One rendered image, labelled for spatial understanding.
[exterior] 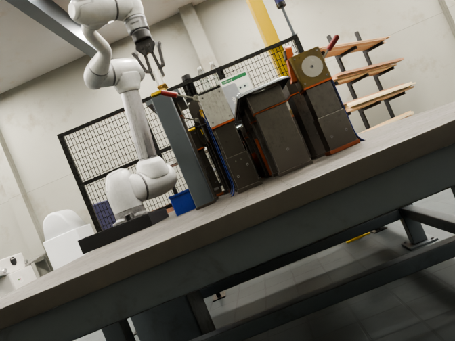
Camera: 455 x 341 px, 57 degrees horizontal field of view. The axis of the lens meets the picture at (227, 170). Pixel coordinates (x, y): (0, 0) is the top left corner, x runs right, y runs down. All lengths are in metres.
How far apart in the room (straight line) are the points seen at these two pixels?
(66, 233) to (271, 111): 7.40
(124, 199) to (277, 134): 1.03
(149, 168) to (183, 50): 6.92
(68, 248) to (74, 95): 3.19
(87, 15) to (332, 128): 0.99
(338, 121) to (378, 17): 8.00
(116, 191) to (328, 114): 1.18
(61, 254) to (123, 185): 6.56
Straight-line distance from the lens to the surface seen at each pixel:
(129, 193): 2.20
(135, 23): 1.81
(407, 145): 0.83
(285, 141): 1.42
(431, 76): 9.45
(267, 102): 1.43
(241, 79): 3.15
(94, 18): 1.77
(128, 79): 2.31
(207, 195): 1.53
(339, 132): 1.49
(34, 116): 9.87
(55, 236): 8.75
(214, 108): 1.45
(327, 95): 1.50
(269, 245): 0.83
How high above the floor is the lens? 0.76
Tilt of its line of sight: 1 degrees up
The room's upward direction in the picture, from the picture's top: 23 degrees counter-clockwise
